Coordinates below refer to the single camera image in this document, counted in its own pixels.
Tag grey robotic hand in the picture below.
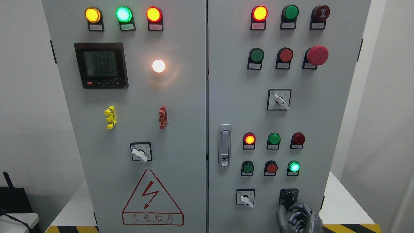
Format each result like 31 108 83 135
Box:
277 203 324 233

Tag black rotary knob switch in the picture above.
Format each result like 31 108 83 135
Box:
278 188 299 210

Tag white platform base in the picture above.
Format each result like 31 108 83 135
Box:
46 173 382 233

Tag green push button lower right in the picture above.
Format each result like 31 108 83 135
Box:
286 160 301 176

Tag green push button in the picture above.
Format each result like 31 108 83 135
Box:
286 160 301 176
241 161 254 176
247 48 264 70

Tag red push button lower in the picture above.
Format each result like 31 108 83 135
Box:
264 160 278 176

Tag red push button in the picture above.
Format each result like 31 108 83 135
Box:
264 160 278 176
275 47 294 70

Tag green push button lower left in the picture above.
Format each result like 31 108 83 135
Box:
241 161 254 176

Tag red lamp middle row right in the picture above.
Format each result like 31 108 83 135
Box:
290 132 306 150

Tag red lamp row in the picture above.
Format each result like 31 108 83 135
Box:
243 132 256 150
290 132 306 150

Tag green lamp middle row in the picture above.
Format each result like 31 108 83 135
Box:
267 132 281 150

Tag red lamp middle row left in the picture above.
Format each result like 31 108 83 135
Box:
243 132 256 150

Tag grey right cabinet door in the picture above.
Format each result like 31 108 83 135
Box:
208 0 371 233

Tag grey cabinet door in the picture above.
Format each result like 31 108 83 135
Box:
208 0 371 233
42 0 207 233

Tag red electric hazard warning sticker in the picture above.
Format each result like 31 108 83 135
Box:
122 169 184 226

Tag red push button upper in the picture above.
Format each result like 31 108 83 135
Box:
275 47 294 70

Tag red emergency stop mushroom button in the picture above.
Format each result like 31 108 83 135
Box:
302 45 329 70

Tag red terminal connector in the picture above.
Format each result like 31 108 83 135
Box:
158 106 168 129

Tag green push button upper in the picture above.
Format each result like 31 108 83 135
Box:
247 48 264 70

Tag green indicator lamp right top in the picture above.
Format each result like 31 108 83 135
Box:
280 5 299 30

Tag white glowing lamp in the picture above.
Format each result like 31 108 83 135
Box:
151 60 166 73

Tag red indicator lamp right top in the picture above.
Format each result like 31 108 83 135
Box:
250 5 268 30

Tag yellow terminal connector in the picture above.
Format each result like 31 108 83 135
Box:
104 105 117 130

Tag grey left cabinet door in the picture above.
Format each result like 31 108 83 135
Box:
42 0 207 233

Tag red indicator lamp left door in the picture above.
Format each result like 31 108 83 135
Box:
146 6 164 31

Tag black digital power meter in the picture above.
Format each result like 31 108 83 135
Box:
74 42 129 89

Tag green lit indicator lamp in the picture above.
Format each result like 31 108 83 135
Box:
115 6 136 31

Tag black box with antenna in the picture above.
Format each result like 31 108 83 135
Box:
0 172 42 233

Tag yellow indicator lamp top left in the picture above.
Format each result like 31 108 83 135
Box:
84 6 104 31

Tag white folding table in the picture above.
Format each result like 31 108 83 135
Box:
0 213 39 233

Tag white selector switch lower right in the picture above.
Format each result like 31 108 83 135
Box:
236 188 255 209

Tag white selector switch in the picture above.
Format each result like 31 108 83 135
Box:
236 188 255 209
267 89 292 111

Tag silver cabinet door handle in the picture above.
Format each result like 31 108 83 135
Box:
218 124 232 167

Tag white selector switch upper right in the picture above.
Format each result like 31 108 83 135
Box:
267 89 292 111

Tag white selector switch left door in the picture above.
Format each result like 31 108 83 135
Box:
130 142 153 163

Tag black cable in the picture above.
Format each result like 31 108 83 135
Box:
0 198 33 232

